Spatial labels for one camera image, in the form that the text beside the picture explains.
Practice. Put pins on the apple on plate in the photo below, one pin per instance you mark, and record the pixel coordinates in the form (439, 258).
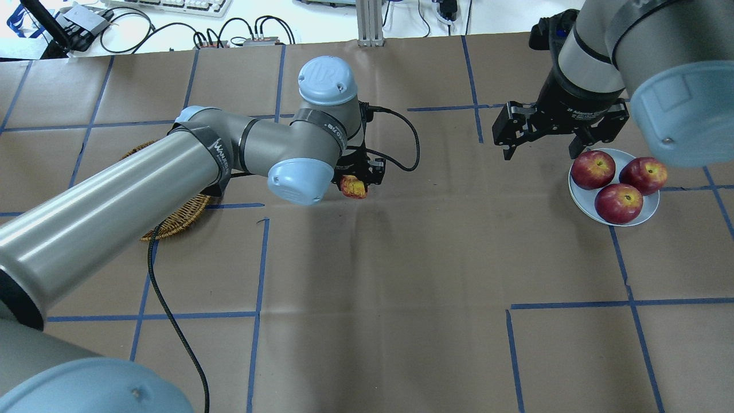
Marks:
(618, 203)
(647, 174)
(593, 170)

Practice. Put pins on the white keyboard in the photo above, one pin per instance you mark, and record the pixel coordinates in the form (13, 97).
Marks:
(200, 8)

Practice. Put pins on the apple on plate front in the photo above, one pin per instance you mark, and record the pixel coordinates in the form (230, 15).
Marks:
(618, 203)

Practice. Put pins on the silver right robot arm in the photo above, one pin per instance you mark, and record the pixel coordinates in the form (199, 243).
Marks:
(667, 65)

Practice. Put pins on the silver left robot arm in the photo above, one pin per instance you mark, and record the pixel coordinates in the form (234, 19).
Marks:
(50, 250)

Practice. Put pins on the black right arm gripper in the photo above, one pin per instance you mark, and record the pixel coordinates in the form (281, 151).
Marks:
(569, 99)

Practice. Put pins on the red yellow apple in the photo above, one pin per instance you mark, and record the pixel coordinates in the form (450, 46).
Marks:
(351, 187)

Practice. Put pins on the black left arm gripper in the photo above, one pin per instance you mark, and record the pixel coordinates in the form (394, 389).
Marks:
(356, 164)

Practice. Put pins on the apple on plate back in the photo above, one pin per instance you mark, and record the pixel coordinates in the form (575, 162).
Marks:
(647, 174)

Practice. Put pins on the aluminium frame post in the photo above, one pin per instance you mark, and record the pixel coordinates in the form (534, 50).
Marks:
(369, 23)

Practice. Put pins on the apple on plate left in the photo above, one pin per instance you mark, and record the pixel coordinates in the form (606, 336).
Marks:
(593, 170)

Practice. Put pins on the round wicker basket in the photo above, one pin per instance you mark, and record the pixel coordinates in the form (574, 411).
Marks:
(182, 219)

